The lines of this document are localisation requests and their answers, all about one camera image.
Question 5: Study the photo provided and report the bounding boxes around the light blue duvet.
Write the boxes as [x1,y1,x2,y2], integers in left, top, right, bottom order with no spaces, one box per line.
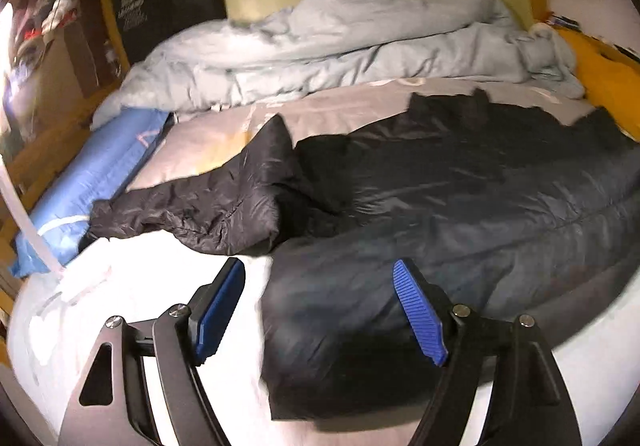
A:
[92,0,586,129]

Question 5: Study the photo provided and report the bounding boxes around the grey printed bedsheet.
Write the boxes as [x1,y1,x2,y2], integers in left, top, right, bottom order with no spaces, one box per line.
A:
[7,76,640,446]

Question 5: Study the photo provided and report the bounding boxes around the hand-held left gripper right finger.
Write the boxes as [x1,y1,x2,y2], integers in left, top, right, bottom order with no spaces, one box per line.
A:
[393,259,583,446]

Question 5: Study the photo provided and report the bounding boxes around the small items on headboard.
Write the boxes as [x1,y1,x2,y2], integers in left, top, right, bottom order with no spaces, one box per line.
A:
[545,13,581,29]

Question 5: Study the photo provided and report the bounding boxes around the blue pillow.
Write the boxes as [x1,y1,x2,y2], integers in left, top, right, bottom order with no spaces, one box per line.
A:
[12,108,173,277]

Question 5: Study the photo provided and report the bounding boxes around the black puffer jacket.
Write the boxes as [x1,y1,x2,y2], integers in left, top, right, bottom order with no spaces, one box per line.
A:
[89,90,640,422]

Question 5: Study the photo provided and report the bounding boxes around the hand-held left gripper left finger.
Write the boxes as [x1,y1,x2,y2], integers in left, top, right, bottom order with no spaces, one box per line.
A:
[57,257,246,446]

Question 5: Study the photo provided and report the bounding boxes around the yellow pillow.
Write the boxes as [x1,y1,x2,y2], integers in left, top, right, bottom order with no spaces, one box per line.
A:
[557,28,640,141]

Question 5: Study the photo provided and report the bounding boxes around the red and white clutter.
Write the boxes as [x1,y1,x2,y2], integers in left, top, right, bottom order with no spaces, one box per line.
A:
[10,0,83,66]

